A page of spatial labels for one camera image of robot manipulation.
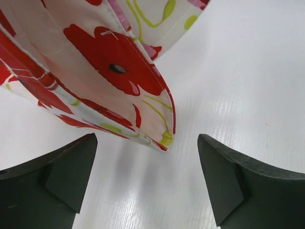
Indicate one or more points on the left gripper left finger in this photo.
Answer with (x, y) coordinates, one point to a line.
(47, 192)

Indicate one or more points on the red poppy floral skirt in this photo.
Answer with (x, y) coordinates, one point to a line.
(91, 62)

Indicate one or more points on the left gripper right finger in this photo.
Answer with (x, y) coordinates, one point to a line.
(246, 193)

